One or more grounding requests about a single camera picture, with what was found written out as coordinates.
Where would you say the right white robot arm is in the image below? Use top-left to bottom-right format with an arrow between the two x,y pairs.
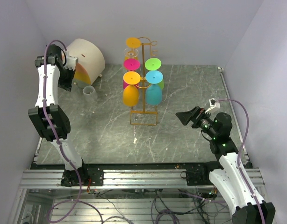
176,106 -> 275,224

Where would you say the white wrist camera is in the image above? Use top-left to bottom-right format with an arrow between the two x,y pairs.
63,51 -> 79,70
205,98 -> 221,113

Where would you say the clear wine glass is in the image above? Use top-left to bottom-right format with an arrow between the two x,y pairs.
124,48 -> 138,60
83,85 -> 98,103

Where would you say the pink plastic wine glass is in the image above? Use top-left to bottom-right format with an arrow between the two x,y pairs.
123,58 -> 141,89

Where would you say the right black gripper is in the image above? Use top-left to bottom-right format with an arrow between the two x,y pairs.
176,105 -> 218,139

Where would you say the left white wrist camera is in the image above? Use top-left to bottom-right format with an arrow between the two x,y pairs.
63,51 -> 79,70

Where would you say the yellow wine glass back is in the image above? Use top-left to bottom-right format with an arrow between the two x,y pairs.
122,71 -> 141,107

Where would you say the yellow wine glass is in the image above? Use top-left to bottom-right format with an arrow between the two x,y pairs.
125,37 -> 141,49
122,71 -> 141,107

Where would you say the yellow wine glass front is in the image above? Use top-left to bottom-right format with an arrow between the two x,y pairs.
125,37 -> 141,49

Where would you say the green plastic wine glass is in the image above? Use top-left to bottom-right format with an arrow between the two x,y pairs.
144,57 -> 164,89

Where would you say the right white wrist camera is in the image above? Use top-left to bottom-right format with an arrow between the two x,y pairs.
205,98 -> 221,113

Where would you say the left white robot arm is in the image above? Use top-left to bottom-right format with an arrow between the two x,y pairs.
28,41 -> 89,187

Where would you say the gold wire glass rack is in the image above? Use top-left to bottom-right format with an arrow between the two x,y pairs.
129,37 -> 158,126

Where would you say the blue plastic wine glass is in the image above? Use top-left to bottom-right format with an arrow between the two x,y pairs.
145,70 -> 163,105

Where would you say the white half-round box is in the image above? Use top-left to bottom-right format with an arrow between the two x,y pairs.
67,38 -> 106,88

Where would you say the aluminium mounting rail frame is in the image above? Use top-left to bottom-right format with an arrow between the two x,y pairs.
19,161 -> 264,189

